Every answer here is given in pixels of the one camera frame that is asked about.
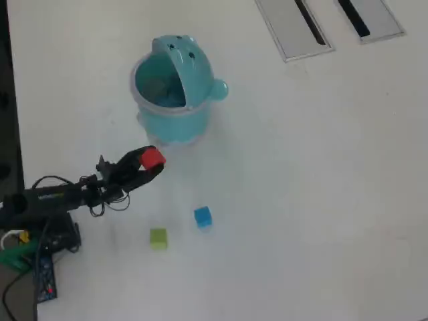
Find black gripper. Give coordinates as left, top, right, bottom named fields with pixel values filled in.
left=100, top=145, right=166, bottom=199

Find red lego block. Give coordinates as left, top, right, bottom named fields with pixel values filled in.
left=139, top=148, right=167, bottom=170

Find green lego block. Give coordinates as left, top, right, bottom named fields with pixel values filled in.
left=149, top=228, right=168, bottom=250

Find blue lego block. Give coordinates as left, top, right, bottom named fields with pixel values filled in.
left=193, top=206, right=213, bottom=231

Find teal animal-shaped bin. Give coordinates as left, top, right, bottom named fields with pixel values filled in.
left=129, top=34, right=230, bottom=146

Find black side panel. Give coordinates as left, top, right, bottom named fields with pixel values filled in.
left=0, top=0, right=26, bottom=201

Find blue circuit board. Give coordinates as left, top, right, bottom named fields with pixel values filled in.
left=33, top=253, right=58, bottom=304

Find green table clamp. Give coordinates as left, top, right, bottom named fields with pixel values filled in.
left=0, top=239, right=39, bottom=272

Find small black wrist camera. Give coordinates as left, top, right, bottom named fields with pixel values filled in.
left=96, top=154, right=113, bottom=177

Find thin black arm wires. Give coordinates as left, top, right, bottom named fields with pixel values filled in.
left=33, top=175, right=132, bottom=218

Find white cable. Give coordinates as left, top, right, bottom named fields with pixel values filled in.
left=0, top=230, right=21, bottom=250

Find thick black cable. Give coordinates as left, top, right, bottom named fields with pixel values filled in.
left=1, top=267, right=38, bottom=321

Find grey table cable hatch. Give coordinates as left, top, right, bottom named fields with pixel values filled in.
left=254, top=0, right=336, bottom=64
left=329, top=0, right=407, bottom=45

